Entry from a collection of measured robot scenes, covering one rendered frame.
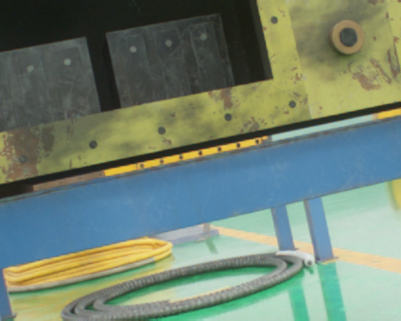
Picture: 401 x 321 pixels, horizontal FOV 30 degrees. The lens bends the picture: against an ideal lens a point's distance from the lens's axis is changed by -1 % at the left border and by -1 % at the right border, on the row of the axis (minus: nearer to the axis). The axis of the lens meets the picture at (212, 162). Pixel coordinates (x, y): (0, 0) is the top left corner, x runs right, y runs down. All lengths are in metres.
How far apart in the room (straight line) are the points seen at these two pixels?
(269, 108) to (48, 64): 0.40
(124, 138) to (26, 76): 0.28
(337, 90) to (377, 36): 0.11
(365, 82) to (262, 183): 0.22
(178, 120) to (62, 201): 0.21
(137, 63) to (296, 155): 0.33
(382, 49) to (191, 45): 0.34
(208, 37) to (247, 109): 0.25
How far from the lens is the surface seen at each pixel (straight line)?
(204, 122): 1.12
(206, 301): 3.41
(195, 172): 1.15
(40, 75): 1.32
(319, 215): 4.02
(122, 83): 1.33
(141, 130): 1.11
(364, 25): 1.21
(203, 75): 1.34
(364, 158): 1.22
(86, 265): 5.46
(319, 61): 1.18
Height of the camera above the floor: 0.62
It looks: level
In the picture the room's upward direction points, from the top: 12 degrees counter-clockwise
